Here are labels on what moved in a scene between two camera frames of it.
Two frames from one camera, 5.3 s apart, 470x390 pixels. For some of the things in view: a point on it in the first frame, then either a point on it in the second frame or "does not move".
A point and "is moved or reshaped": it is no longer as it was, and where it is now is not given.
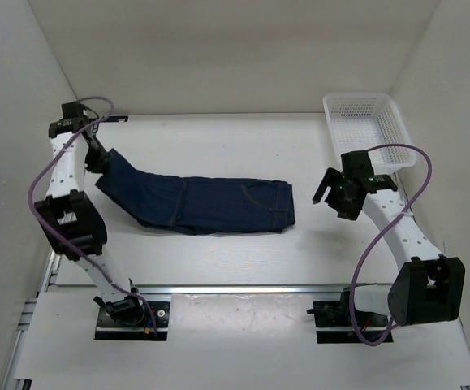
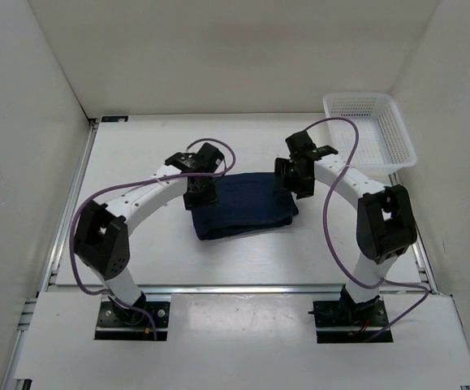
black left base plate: (109, 328) does not move
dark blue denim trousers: (175, 205) is moved or reshaped
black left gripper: (97, 166) to (210, 197)
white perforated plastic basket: (360, 121) does not move
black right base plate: (334, 323) does not move
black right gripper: (333, 178) to (282, 166)
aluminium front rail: (220, 290) does not move
